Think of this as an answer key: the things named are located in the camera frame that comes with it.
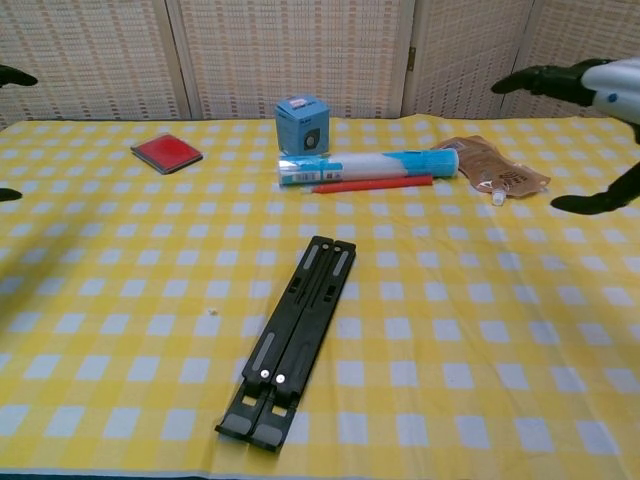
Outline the red card wallet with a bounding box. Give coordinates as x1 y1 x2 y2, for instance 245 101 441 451
130 133 204 175

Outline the blue cube cardboard box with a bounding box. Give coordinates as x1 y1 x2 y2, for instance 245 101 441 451
274 95 331 155

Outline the yellow white checkered tablecloth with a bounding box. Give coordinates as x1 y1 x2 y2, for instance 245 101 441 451
0 113 640 476

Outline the black folding laptop stand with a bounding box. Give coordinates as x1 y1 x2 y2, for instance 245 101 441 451
214 234 359 453

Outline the blue white tube package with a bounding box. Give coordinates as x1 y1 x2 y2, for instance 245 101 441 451
277 148 460 190

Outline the beige woven folding screen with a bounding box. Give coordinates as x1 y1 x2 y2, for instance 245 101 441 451
0 0 640 124

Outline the red pen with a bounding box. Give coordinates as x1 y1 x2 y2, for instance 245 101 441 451
299 173 434 196

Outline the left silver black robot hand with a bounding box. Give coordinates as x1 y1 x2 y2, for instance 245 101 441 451
0 64 39 203

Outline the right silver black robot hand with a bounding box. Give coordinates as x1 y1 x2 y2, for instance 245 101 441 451
490 57 640 216

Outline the brown spouted refill pouch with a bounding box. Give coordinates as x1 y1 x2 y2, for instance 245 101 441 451
430 134 552 207

